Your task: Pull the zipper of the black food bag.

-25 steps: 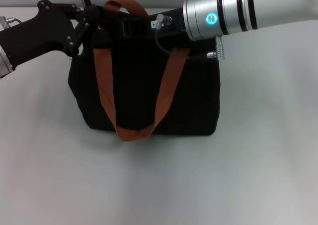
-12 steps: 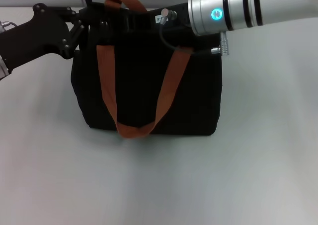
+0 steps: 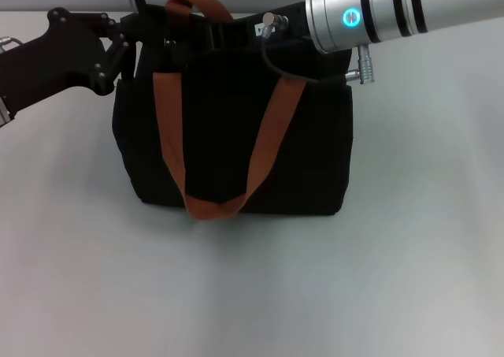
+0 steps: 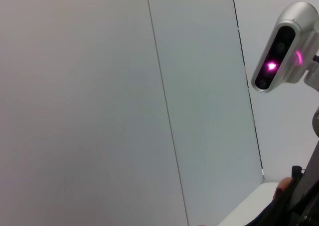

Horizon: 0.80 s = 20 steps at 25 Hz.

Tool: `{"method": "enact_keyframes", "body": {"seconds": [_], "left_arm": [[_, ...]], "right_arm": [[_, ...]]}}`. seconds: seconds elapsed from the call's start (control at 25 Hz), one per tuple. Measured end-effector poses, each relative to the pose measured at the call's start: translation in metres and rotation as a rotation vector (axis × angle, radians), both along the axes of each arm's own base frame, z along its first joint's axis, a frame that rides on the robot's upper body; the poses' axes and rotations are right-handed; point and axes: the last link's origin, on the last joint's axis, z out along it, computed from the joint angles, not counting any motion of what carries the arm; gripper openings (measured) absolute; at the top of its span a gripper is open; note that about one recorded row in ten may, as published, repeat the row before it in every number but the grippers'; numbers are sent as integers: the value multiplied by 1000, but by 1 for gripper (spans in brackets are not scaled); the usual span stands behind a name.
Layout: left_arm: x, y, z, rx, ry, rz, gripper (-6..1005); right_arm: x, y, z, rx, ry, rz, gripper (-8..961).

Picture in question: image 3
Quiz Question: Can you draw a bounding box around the left gripper cable with plug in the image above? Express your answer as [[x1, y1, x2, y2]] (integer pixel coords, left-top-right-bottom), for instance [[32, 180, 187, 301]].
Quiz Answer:
[[0, 35, 21, 53]]

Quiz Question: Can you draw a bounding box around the black bag with orange straps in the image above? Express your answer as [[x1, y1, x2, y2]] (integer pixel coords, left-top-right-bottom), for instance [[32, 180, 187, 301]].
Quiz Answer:
[[111, 0, 354, 222]]

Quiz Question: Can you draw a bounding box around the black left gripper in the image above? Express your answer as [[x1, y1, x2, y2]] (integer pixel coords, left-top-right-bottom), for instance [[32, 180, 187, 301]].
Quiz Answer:
[[0, 6, 167, 117]]

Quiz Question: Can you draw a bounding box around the right gripper cable with plug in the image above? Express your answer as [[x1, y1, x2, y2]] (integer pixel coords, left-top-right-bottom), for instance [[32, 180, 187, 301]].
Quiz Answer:
[[261, 11, 376, 84]]

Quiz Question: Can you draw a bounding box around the gripper cable with plug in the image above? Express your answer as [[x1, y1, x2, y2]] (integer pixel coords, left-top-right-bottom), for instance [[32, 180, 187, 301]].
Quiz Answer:
[[0, 35, 21, 53], [261, 11, 376, 84]]

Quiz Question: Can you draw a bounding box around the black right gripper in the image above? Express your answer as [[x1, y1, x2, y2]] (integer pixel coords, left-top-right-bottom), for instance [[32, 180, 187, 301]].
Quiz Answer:
[[184, 2, 316, 54]]

